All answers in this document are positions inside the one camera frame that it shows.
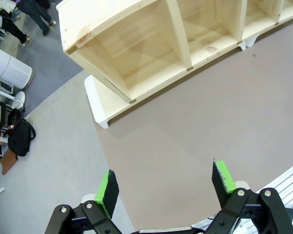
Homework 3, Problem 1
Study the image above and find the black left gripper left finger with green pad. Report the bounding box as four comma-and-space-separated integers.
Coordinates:
44, 169, 127, 234

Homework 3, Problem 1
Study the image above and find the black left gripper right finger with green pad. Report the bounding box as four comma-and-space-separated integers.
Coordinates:
205, 158, 293, 234

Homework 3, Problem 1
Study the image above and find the black backpack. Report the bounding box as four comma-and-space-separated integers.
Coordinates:
7, 118, 37, 157

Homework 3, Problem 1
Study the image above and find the brown flat board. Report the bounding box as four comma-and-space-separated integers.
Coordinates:
0, 148, 18, 175

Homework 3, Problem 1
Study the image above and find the light wooden four-compartment shelf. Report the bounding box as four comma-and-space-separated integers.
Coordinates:
56, 0, 293, 104

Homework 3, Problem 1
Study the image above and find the white cylindrical air purifier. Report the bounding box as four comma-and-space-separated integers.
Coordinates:
0, 45, 34, 89

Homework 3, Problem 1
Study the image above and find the bystander in black clothes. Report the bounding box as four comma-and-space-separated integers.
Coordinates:
0, 0, 32, 47

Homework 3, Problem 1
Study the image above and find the bystander in dark jeans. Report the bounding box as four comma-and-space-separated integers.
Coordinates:
16, 0, 57, 36

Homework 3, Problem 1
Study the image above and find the black chair frame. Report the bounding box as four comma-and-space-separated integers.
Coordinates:
0, 101, 24, 137

